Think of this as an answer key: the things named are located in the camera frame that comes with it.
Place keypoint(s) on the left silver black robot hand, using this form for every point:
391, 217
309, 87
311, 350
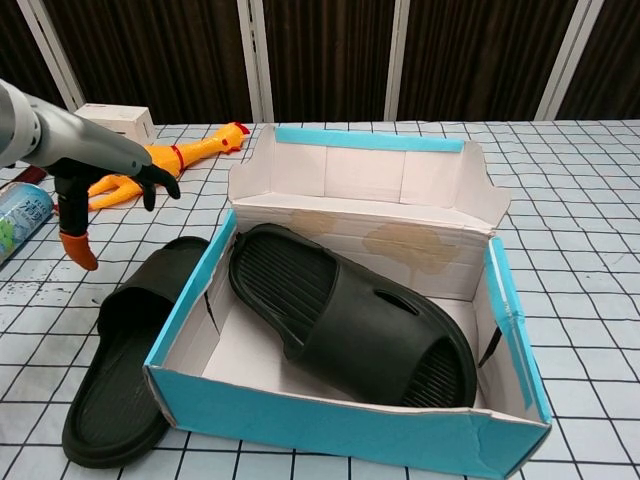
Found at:
85, 145

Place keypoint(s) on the light blue drink can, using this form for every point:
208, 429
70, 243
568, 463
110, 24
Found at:
22, 220

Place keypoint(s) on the small white product box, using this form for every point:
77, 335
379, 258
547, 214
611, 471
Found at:
117, 120

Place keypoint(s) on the dark red long fan box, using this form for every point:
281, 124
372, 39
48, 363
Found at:
32, 174

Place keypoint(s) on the yellow rubber chicken toy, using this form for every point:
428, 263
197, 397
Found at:
190, 150

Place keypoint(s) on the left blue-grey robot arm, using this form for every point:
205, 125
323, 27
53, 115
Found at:
15, 125

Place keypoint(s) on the white metal screen post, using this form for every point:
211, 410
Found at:
565, 60
404, 60
255, 60
50, 55

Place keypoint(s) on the black rubber slipper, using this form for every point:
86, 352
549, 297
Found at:
360, 320
120, 380

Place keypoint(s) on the light blue cardboard shoe box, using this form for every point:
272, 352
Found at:
325, 430

